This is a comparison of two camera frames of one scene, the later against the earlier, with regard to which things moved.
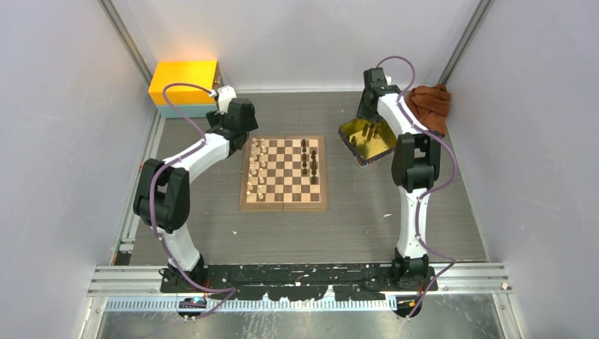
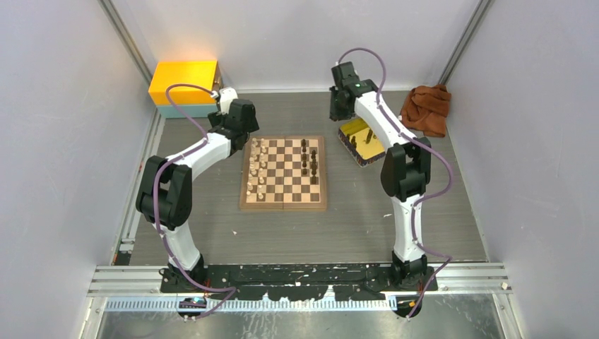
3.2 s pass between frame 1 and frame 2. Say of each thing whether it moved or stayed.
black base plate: stayed
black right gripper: moved
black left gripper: stayed
